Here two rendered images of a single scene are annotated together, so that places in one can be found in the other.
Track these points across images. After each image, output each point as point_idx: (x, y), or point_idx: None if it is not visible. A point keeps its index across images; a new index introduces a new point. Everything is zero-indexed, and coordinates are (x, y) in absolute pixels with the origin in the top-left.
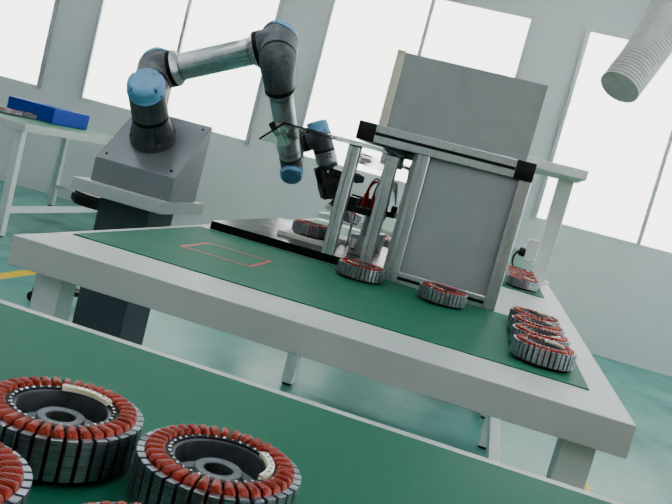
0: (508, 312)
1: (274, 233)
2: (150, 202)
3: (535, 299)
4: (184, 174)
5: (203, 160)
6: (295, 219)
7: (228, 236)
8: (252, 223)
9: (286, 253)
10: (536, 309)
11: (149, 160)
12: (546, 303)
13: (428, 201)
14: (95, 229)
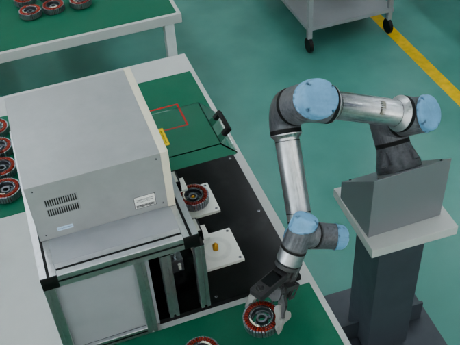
0: (27, 224)
1: (207, 183)
2: None
3: (20, 344)
4: (350, 191)
5: (369, 205)
6: (208, 192)
7: (209, 153)
8: (241, 192)
9: (170, 163)
10: (13, 280)
11: (375, 173)
12: (8, 341)
13: None
14: None
